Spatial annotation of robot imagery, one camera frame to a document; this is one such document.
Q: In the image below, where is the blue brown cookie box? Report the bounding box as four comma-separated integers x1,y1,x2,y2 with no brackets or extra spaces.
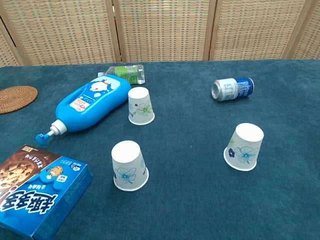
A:
0,144,93,240

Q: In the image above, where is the blue detergent pump bottle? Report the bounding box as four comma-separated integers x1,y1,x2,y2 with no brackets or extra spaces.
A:
35,75,133,147

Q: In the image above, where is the round woven rattan coaster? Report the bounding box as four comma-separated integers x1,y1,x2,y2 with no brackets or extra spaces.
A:
0,85,39,115

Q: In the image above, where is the white paper cup blue flower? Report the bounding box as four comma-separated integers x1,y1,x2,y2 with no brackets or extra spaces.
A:
111,140,150,192
223,122,265,172

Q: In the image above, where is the teal table mat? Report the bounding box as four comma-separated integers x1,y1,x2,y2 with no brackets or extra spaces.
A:
0,59,320,240

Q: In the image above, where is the woven bamboo screen panel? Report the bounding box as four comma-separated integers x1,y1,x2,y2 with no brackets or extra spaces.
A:
209,0,313,61
112,0,217,63
0,0,122,67
0,32,20,67
282,0,320,61

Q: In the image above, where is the clear water bottle green label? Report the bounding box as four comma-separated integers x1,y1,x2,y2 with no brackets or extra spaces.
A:
97,64,147,85

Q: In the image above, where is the white paper cup green flower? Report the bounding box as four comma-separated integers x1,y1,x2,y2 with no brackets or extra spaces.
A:
127,86,156,126

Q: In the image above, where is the blue silver drink can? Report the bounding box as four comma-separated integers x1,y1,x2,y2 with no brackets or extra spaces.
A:
211,77,255,102

